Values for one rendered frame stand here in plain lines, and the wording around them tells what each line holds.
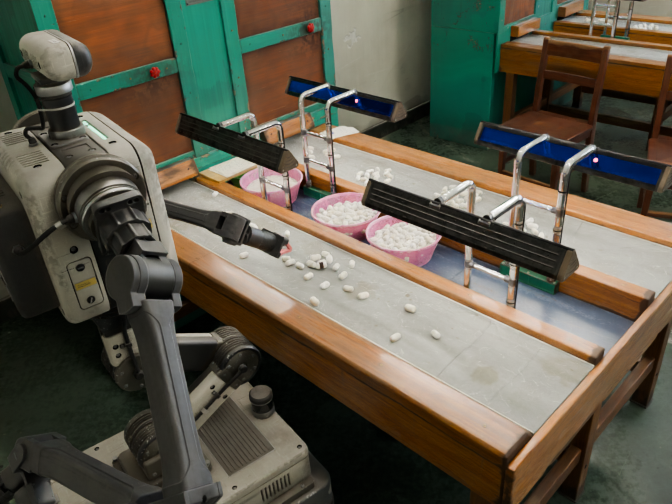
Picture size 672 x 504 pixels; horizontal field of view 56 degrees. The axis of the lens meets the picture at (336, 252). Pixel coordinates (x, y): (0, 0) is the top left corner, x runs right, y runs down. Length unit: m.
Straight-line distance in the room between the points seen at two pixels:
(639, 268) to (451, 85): 2.95
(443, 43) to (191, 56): 2.50
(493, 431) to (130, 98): 1.82
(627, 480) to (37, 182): 2.08
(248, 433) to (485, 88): 3.35
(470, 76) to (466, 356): 3.25
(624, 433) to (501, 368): 1.04
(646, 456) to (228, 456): 1.50
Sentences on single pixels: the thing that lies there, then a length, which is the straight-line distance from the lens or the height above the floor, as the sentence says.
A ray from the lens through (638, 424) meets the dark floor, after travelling 2.72.
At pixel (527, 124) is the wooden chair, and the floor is 0.46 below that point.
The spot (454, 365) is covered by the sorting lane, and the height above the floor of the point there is 0.74.
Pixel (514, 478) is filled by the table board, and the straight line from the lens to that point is 1.51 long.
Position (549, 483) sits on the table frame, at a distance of 2.12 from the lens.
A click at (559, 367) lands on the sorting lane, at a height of 0.74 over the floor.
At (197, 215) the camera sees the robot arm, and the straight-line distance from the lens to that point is 1.84.
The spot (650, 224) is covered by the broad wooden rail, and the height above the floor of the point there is 0.76.
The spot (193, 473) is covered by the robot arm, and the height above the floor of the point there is 1.12.
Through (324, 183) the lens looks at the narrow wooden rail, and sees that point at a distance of 2.64.
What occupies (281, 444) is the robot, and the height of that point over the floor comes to 0.47.
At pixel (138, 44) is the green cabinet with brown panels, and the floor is 1.35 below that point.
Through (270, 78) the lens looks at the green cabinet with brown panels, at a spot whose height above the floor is 1.06.
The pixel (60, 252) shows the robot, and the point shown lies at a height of 1.30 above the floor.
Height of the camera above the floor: 1.88
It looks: 32 degrees down
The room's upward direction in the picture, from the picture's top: 5 degrees counter-clockwise
